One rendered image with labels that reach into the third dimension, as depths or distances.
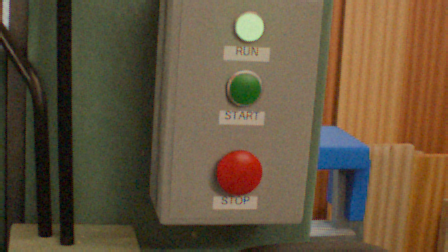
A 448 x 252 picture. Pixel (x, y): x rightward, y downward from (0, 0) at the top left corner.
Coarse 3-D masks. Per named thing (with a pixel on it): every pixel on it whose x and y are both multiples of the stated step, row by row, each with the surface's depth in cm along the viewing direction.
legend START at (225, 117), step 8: (224, 112) 53; (232, 112) 53; (240, 112) 53; (248, 112) 53; (256, 112) 53; (264, 112) 53; (224, 120) 53; (232, 120) 53; (240, 120) 53; (248, 120) 53; (256, 120) 54
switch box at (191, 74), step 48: (192, 0) 51; (240, 0) 51; (288, 0) 52; (192, 48) 52; (288, 48) 53; (192, 96) 52; (288, 96) 54; (192, 144) 53; (240, 144) 54; (288, 144) 54; (192, 192) 54; (288, 192) 55
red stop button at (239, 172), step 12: (228, 156) 53; (240, 156) 53; (252, 156) 53; (228, 168) 53; (240, 168) 53; (252, 168) 53; (228, 180) 53; (240, 180) 53; (252, 180) 53; (228, 192) 54; (240, 192) 54
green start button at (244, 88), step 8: (240, 72) 52; (248, 72) 52; (232, 80) 52; (240, 80) 52; (248, 80) 52; (256, 80) 52; (232, 88) 52; (240, 88) 52; (248, 88) 52; (256, 88) 52; (232, 96) 52; (240, 96) 52; (248, 96) 52; (256, 96) 53; (240, 104) 53; (248, 104) 53
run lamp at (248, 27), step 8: (240, 16) 51; (248, 16) 51; (256, 16) 51; (240, 24) 51; (248, 24) 51; (256, 24) 51; (264, 24) 52; (240, 32) 51; (248, 32) 51; (256, 32) 51; (248, 40) 52; (256, 40) 52
